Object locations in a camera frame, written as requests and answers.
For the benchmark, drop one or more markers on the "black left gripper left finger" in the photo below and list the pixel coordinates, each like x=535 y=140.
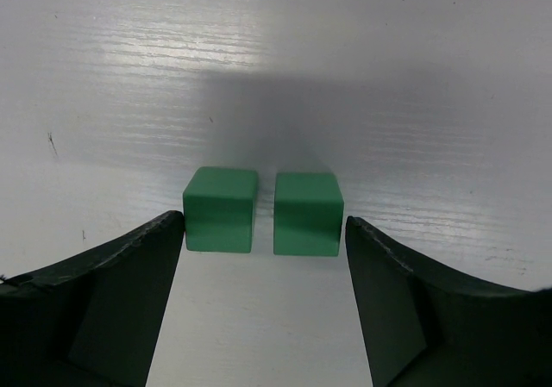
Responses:
x=93 y=319

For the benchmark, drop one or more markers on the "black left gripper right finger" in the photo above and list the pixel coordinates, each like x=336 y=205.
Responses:
x=426 y=324

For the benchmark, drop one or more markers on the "green wooden cube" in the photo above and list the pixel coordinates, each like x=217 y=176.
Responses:
x=219 y=207
x=307 y=214

